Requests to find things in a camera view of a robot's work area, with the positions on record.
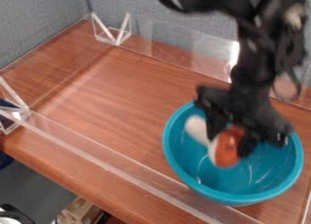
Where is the clear acrylic corner bracket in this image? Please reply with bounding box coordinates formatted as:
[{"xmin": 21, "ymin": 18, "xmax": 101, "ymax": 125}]
[{"xmin": 89, "ymin": 13, "xmax": 131, "ymax": 46}]

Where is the blue plastic bowl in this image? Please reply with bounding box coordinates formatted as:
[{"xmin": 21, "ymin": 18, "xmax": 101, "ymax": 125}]
[{"xmin": 163, "ymin": 103, "xmax": 304, "ymax": 207}]

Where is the dark blue object at edge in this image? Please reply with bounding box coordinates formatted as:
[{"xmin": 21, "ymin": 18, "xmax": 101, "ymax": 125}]
[{"xmin": 0, "ymin": 98, "xmax": 20, "ymax": 171}]

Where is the black white object bottom left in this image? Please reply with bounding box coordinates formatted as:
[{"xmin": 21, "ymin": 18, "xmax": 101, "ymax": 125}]
[{"xmin": 0, "ymin": 204, "xmax": 35, "ymax": 224}]

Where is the clear acrylic left bracket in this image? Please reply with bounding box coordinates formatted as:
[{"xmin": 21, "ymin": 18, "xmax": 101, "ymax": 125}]
[{"xmin": 0, "ymin": 76, "xmax": 31, "ymax": 135}]

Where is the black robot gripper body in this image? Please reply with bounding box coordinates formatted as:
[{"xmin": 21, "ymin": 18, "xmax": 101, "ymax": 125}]
[{"xmin": 195, "ymin": 79, "xmax": 292, "ymax": 147}]

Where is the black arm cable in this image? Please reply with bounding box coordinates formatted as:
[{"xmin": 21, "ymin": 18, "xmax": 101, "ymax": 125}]
[{"xmin": 270, "ymin": 66, "xmax": 304, "ymax": 103}]

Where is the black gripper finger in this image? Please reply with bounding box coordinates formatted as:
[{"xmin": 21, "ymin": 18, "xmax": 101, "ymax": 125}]
[
  {"xmin": 207, "ymin": 110, "xmax": 228, "ymax": 140},
  {"xmin": 237, "ymin": 133, "xmax": 260, "ymax": 158}
]

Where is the clear acrylic back barrier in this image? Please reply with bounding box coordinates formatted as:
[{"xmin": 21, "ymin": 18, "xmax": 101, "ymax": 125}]
[{"xmin": 88, "ymin": 11, "xmax": 311, "ymax": 111}]

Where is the light wooden block below table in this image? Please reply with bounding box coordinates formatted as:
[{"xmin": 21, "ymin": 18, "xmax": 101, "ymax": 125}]
[{"xmin": 51, "ymin": 197, "xmax": 111, "ymax": 224}]

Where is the toy mushroom brown cap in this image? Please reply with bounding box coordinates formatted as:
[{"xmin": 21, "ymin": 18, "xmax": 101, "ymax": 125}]
[{"xmin": 183, "ymin": 114, "xmax": 248, "ymax": 168}]

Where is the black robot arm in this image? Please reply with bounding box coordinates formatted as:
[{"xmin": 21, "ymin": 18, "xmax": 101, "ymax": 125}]
[{"xmin": 157, "ymin": 0, "xmax": 307, "ymax": 158}]

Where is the clear acrylic barrier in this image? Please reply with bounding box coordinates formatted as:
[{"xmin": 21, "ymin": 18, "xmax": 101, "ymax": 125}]
[
  {"xmin": 88, "ymin": 11, "xmax": 311, "ymax": 111},
  {"xmin": 0, "ymin": 111, "xmax": 263, "ymax": 224}
]

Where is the clear acrylic front barrier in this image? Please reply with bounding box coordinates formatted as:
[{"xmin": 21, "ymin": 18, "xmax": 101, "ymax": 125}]
[{"xmin": 0, "ymin": 111, "xmax": 263, "ymax": 224}]

